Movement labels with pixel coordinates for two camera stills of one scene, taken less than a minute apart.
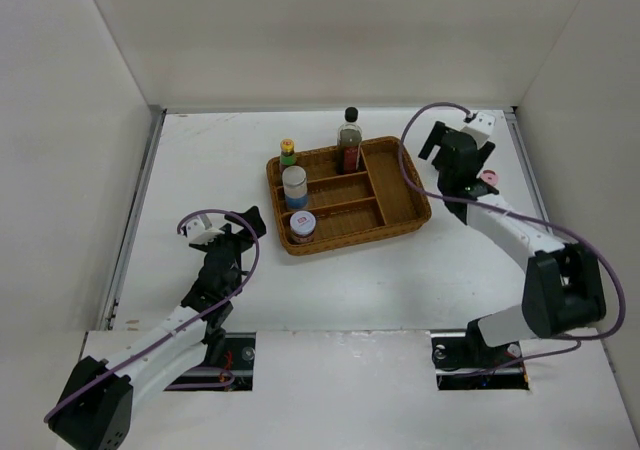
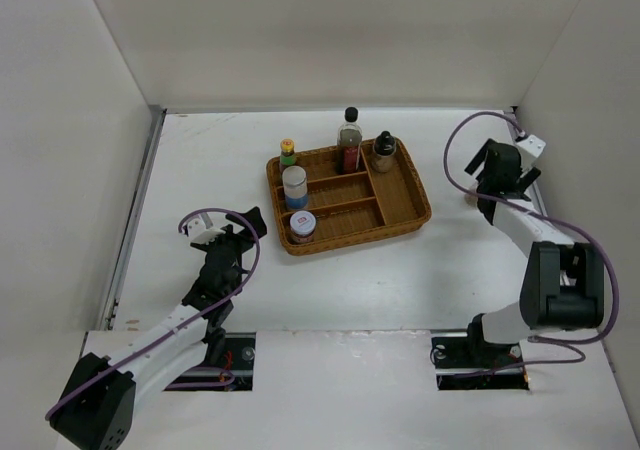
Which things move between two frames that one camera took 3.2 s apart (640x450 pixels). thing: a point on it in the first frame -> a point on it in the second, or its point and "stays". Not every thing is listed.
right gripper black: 434,138 -> 528,180
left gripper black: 227,236 stays
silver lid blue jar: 294,180 stays
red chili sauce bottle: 287,155 stays
